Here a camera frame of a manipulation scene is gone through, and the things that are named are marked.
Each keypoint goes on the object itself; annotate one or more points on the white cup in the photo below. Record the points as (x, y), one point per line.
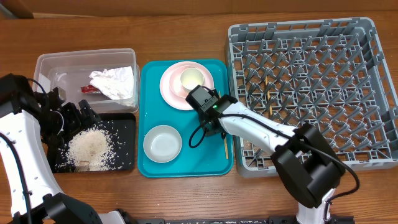
(190, 78)

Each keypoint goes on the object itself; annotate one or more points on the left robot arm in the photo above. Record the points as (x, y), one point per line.
(33, 126)

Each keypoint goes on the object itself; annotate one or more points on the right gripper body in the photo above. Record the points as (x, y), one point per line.
(214, 130)

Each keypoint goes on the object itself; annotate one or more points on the teal serving tray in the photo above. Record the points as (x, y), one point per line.
(206, 159)

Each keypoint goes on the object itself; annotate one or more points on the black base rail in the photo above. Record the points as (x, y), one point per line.
(268, 220)

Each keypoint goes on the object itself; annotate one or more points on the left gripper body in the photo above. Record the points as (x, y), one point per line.
(53, 128)

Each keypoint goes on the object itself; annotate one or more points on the grey bowl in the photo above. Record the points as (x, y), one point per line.
(162, 144)

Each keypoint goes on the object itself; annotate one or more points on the grey dishwasher rack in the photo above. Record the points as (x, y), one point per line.
(329, 73)

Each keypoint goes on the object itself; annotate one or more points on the red snack wrapper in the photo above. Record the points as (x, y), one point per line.
(90, 89)

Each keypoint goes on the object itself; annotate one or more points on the pink plate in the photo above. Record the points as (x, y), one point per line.
(172, 99)

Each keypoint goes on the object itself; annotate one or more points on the black plastic tray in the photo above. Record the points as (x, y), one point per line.
(124, 137)

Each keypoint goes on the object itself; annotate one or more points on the pink small bowl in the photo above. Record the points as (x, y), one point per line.
(175, 84)

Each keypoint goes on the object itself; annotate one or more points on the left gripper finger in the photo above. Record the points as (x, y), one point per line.
(88, 116)
(72, 118)

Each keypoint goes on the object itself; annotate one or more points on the clear plastic bin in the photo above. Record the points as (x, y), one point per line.
(70, 71)

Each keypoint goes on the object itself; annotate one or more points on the white napkin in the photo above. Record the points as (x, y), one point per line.
(116, 84)

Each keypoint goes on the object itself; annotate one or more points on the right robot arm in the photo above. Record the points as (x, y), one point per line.
(308, 167)

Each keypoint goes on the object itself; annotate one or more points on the wooden chopstick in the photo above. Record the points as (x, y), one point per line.
(268, 96)
(224, 139)

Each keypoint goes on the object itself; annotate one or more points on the white rice pile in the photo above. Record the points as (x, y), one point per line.
(90, 149)

